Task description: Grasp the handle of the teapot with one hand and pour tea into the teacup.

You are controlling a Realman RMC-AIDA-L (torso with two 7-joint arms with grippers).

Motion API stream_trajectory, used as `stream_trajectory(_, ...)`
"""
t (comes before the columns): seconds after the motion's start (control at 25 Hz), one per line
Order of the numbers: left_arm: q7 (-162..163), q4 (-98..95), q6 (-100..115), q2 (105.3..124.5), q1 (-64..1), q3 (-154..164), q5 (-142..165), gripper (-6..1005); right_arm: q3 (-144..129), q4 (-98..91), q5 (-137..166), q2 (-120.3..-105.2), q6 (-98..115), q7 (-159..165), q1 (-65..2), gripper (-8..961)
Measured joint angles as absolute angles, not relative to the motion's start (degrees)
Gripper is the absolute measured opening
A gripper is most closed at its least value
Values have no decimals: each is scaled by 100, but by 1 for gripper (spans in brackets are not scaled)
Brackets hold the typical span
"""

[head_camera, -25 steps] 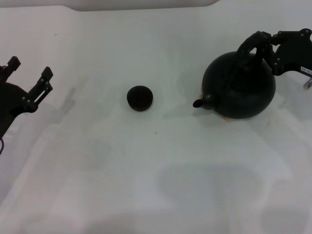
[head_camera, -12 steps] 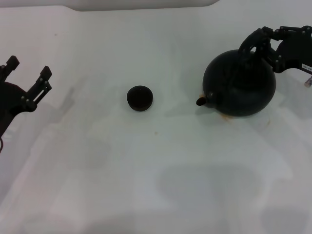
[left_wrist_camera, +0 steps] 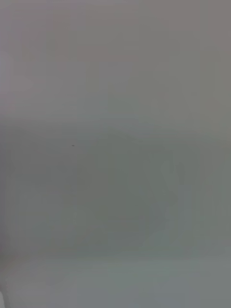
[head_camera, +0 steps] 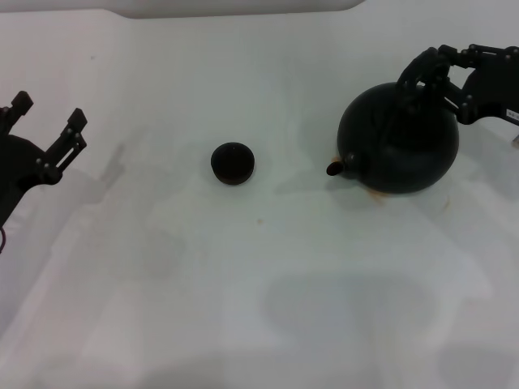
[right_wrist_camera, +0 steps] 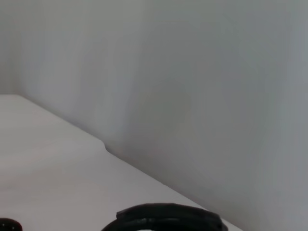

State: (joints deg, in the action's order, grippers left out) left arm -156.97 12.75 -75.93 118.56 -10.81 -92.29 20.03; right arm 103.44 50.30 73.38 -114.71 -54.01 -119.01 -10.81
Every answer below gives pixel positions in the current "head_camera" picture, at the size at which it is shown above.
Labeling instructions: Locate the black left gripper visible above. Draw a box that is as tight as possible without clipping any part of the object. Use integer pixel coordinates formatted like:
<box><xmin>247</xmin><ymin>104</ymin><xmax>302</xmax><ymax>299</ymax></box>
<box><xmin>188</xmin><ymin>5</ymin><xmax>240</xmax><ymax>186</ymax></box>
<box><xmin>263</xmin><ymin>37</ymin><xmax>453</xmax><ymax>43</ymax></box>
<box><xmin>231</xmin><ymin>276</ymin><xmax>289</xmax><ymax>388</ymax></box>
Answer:
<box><xmin>0</xmin><ymin>91</ymin><xmax>88</xmax><ymax>230</ymax></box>

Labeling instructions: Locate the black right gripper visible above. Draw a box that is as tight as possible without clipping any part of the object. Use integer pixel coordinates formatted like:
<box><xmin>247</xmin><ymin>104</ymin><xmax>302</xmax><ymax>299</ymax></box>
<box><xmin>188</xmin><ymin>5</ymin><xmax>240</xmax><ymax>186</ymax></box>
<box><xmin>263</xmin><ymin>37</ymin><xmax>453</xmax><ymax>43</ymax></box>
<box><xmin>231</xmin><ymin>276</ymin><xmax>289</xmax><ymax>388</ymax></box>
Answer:
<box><xmin>425</xmin><ymin>44</ymin><xmax>519</xmax><ymax>125</ymax></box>

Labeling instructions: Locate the black round teapot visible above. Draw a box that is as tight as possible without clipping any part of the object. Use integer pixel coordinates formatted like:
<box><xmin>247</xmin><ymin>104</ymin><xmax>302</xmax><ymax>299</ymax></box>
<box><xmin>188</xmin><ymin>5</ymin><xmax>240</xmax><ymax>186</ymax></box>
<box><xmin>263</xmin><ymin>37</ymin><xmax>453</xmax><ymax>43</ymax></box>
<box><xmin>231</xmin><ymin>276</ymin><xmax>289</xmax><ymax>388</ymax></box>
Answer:
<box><xmin>326</xmin><ymin>48</ymin><xmax>460</xmax><ymax>195</ymax></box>

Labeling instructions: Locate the dark brown teacup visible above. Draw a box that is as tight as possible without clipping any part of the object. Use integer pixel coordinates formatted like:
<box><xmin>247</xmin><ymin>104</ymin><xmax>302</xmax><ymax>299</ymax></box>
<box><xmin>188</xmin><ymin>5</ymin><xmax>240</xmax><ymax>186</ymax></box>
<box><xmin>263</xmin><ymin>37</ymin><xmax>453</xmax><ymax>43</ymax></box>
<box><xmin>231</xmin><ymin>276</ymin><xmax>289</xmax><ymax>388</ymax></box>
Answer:
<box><xmin>210</xmin><ymin>141</ymin><xmax>255</xmax><ymax>186</ymax></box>

